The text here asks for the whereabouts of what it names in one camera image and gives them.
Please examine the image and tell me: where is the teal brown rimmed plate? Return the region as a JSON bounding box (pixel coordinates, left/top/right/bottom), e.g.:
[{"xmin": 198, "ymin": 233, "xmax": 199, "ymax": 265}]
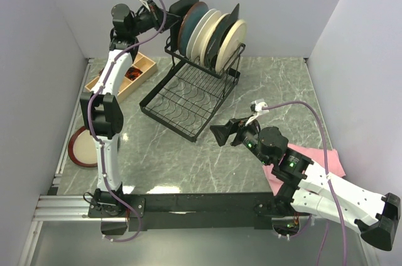
[{"xmin": 178, "ymin": 1, "xmax": 209, "ymax": 57}]

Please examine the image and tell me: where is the cream round plate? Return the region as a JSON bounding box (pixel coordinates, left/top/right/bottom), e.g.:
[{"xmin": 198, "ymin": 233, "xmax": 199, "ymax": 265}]
[{"xmin": 200, "ymin": 11, "xmax": 222, "ymax": 67}]

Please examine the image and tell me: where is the purple cable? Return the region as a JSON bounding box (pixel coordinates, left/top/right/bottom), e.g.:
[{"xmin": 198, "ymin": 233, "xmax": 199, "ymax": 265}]
[
  {"xmin": 263, "ymin": 101, "xmax": 349, "ymax": 266},
  {"xmin": 87, "ymin": 0, "xmax": 167, "ymax": 243}
]

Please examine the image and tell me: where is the black square floral plate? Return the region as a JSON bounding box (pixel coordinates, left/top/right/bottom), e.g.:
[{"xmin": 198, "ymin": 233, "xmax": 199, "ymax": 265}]
[{"xmin": 169, "ymin": 0, "xmax": 199, "ymax": 52}]

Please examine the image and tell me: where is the black base bar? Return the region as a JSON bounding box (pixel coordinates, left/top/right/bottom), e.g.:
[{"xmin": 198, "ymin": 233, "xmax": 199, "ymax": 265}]
[{"xmin": 88, "ymin": 192, "xmax": 297, "ymax": 235}]

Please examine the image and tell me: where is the wooden compartment tray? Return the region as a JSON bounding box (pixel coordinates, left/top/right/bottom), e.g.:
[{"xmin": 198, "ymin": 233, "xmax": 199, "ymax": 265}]
[{"xmin": 84, "ymin": 50, "xmax": 157, "ymax": 103}]

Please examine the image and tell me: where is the pink cloth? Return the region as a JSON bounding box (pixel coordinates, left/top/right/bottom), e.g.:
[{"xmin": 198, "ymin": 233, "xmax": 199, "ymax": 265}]
[{"xmin": 263, "ymin": 143, "xmax": 346, "ymax": 195}]

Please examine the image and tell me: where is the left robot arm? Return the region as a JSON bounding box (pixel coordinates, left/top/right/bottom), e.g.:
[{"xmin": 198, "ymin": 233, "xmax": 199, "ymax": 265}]
[{"xmin": 80, "ymin": 0, "xmax": 185, "ymax": 217}]

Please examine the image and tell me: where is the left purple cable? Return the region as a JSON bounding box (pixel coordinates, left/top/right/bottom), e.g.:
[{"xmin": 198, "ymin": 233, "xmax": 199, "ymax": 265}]
[{"xmin": 87, "ymin": 0, "xmax": 167, "ymax": 243}]

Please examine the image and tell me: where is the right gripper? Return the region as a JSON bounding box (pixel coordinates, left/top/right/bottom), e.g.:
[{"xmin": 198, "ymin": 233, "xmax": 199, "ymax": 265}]
[{"xmin": 209, "ymin": 114, "xmax": 271, "ymax": 165}]

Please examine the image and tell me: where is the black wire dish rack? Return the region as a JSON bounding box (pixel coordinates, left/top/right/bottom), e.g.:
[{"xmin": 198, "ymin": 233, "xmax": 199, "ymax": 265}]
[{"xmin": 139, "ymin": 43, "xmax": 246, "ymax": 142}]

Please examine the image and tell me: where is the beige front plate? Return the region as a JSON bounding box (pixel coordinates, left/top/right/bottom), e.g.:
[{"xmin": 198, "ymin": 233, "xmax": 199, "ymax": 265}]
[{"xmin": 215, "ymin": 19, "xmax": 247, "ymax": 73}]

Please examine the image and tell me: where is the red black cable bundle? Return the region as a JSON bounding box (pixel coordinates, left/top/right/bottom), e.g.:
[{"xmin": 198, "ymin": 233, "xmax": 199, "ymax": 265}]
[{"xmin": 125, "ymin": 67, "xmax": 143, "ymax": 80}]

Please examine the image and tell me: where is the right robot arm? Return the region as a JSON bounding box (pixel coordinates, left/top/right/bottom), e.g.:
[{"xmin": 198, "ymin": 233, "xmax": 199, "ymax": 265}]
[{"xmin": 210, "ymin": 118, "xmax": 401, "ymax": 251}]

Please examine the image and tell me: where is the round red rimmed plate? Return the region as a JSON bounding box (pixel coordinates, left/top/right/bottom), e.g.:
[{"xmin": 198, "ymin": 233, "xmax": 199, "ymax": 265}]
[{"xmin": 67, "ymin": 126, "xmax": 122, "ymax": 169}]

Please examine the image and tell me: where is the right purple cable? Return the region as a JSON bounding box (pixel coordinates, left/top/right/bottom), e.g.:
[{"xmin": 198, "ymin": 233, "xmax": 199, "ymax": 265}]
[{"xmin": 263, "ymin": 101, "xmax": 349, "ymax": 266}]

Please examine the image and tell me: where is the white fluted plate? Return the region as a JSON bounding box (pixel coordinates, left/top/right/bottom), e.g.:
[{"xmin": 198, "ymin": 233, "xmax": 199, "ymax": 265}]
[{"xmin": 186, "ymin": 8, "xmax": 217, "ymax": 58}]

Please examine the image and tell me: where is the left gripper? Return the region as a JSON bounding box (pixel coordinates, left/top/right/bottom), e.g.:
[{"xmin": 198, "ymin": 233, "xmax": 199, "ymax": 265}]
[{"xmin": 131, "ymin": 0, "xmax": 182, "ymax": 38}]

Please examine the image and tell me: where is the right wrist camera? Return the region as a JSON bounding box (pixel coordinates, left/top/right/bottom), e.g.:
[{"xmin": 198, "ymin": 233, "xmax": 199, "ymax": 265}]
[{"xmin": 245, "ymin": 99, "xmax": 269, "ymax": 126}]

